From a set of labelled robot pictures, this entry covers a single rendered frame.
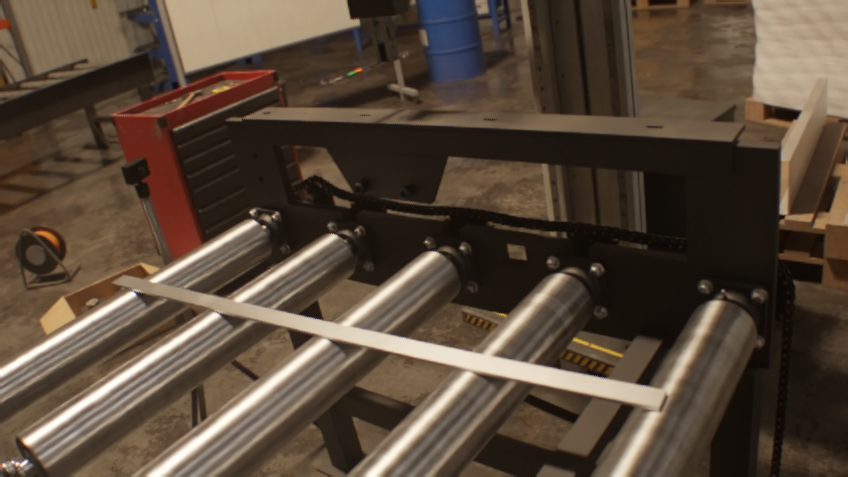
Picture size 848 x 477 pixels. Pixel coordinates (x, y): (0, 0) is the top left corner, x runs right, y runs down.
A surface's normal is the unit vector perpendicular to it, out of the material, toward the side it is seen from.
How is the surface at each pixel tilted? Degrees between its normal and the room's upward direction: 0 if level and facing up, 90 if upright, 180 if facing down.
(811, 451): 0
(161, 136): 90
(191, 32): 90
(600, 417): 0
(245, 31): 90
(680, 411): 20
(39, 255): 90
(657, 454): 25
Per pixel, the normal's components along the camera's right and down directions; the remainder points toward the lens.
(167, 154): -0.57, 0.43
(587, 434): -0.17, -0.90
